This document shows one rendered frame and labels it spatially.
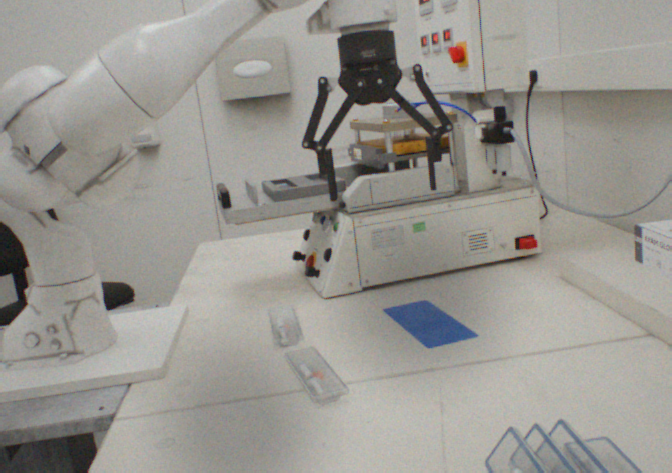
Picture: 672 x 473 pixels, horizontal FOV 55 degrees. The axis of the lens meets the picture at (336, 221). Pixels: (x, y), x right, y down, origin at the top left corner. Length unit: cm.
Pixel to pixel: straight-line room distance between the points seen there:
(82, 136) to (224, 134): 216
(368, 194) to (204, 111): 169
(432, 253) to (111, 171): 80
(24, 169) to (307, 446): 55
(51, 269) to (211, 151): 181
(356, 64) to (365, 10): 7
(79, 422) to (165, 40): 60
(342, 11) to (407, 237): 72
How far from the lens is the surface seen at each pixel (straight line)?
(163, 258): 312
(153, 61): 83
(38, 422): 115
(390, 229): 142
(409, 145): 149
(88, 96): 84
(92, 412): 112
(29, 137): 96
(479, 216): 150
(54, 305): 130
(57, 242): 127
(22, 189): 102
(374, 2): 84
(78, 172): 94
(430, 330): 120
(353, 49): 84
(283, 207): 142
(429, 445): 86
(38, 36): 315
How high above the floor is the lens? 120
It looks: 12 degrees down
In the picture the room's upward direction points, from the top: 7 degrees counter-clockwise
